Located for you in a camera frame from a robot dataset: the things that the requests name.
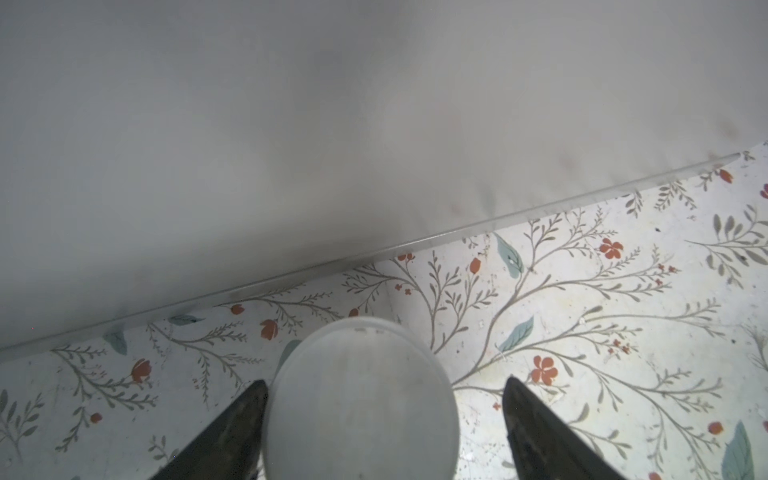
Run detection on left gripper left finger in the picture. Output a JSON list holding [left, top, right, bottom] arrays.
[[153, 380, 268, 480]]

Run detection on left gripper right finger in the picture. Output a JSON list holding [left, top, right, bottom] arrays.
[[502, 376, 623, 480]]

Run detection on orange fruit can white lid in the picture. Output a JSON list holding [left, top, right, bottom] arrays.
[[262, 317, 460, 479]]

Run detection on floral patterned mat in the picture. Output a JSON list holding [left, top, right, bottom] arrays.
[[1, 145, 767, 479]]

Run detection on grey metal cabinet box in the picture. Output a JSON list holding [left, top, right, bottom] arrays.
[[1, 1, 767, 360]]

